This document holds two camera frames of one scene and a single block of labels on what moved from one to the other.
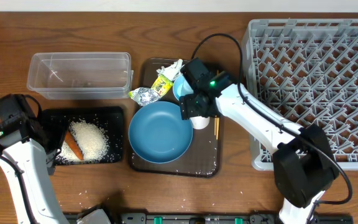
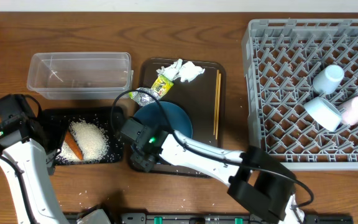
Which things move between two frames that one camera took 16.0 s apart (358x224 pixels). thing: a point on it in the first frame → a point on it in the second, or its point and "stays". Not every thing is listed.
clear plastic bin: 80,76 stays
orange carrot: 69,140 stays
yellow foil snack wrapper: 145,96 stays
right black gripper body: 191,104 → 138,157
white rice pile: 92,142 stays
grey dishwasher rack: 316,71 stays
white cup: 200,122 → 354,111
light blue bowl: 181,87 → 324,113
